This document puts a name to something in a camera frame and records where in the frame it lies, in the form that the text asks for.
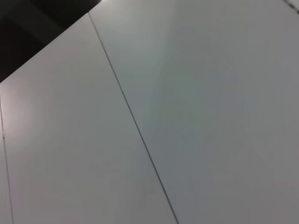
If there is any white desk partition panel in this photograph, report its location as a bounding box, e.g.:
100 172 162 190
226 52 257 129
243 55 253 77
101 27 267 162
0 99 14 224
0 12 179 224
88 0 299 224

